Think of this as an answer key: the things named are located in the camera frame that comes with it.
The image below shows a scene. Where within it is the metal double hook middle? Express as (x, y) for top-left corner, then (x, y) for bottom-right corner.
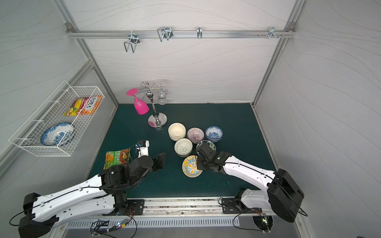
(157, 27), (173, 42)

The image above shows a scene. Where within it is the blue patterned bowl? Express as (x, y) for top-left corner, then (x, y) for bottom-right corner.
(206, 136), (222, 143)

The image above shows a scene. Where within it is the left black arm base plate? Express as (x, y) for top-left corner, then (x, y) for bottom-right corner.
(111, 199), (145, 217)

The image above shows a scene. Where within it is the white lattice bowl front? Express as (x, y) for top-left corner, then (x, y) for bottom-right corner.
(175, 150), (192, 158)

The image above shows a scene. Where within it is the clear wine glass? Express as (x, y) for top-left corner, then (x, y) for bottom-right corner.
(156, 80), (169, 106)

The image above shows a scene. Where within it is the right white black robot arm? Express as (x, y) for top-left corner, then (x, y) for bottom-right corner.
(196, 150), (305, 223)

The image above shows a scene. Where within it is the dark green table mat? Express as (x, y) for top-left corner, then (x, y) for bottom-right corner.
(90, 103), (275, 198)

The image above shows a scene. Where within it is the green leaf bowl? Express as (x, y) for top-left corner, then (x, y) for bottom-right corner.
(196, 140), (216, 151)

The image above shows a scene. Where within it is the right black cable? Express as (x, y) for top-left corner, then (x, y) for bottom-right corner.
(218, 194), (273, 233)

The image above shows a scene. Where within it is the yellow leaf patterned bowl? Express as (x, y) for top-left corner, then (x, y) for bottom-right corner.
(183, 170), (202, 178)

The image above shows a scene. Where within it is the left black cable with board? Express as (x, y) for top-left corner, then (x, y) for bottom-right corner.
(90, 206), (138, 238)

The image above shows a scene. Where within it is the metal double hook left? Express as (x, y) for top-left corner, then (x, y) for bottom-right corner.
(124, 32), (140, 53)

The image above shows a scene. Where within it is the pink plastic wine glass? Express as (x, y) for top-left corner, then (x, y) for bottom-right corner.
(126, 88), (149, 115)

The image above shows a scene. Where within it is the blue white bowl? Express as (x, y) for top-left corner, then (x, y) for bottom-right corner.
(40, 123), (75, 146)
(205, 126), (223, 138)

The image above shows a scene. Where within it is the aluminium front mounting rail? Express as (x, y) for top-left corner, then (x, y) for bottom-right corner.
(59, 195), (305, 220)

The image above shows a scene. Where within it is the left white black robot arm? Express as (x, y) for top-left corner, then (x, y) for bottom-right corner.
(18, 153), (166, 238)

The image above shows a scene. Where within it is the blue yellow floral bowl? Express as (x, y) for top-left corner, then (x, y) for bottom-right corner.
(182, 155), (199, 170)

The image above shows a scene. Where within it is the blue white bowl in basket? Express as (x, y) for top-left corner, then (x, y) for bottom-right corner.
(40, 123), (75, 146)

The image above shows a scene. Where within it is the pink striped bowl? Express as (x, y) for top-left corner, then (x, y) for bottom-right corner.
(187, 128), (204, 139)
(189, 138), (203, 144)

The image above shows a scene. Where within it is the chrome glass holder stand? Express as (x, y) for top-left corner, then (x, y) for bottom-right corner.
(140, 81), (168, 130)

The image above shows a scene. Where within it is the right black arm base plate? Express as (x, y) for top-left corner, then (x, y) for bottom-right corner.
(218, 197), (252, 214)

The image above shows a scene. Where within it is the white lattice bowl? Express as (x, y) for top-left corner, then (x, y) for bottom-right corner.
(175, 150), (192, 158)
(174, 138), (193, 151)

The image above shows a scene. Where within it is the colourful snack packet in basket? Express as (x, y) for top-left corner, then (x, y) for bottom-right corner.
(63, 95), (103, 117)

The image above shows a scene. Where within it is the cream bowl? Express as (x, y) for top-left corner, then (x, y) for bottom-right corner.
(169, 134), (185, 141)
(168, 123), (186, 138)

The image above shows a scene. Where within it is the small metal hook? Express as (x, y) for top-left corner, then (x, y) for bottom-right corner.
(196, 27), (202, 39)

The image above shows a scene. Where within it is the metal hook right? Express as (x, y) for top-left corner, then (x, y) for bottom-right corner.
(258, 27), (284, 39)

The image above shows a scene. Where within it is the green snack bag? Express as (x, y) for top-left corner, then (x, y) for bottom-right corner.
(103, 149), (130, 170)

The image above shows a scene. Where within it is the white wire wall basket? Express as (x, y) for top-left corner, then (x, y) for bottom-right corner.
(9, 81), (105, 157)

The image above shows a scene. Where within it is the metal double hook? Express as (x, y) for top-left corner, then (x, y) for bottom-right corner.
(157, 27), (173, 42)
(124, 32), (140, 53)

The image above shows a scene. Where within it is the aluminium top crossbar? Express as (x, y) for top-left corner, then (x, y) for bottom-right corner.
(67, 29), (296, 40)

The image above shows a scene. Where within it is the white lattice bowl back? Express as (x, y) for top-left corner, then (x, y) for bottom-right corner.
(174, 138), (193, 151)

